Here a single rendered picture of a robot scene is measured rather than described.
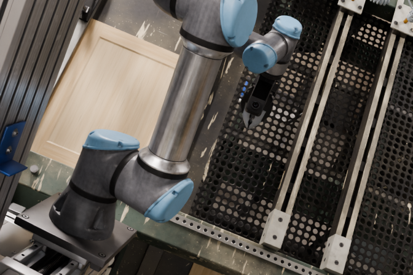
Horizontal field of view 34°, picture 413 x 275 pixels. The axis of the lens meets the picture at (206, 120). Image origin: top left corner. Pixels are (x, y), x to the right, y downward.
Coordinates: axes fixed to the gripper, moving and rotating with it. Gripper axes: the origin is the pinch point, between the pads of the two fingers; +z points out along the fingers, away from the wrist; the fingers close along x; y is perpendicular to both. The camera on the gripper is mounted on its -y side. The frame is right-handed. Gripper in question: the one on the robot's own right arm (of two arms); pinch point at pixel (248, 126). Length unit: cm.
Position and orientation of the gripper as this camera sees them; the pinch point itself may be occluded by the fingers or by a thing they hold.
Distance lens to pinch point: 193.6
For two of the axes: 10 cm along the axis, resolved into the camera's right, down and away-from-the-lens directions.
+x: -9.0, -4.2, 1.4
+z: -2.4, 7.4, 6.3
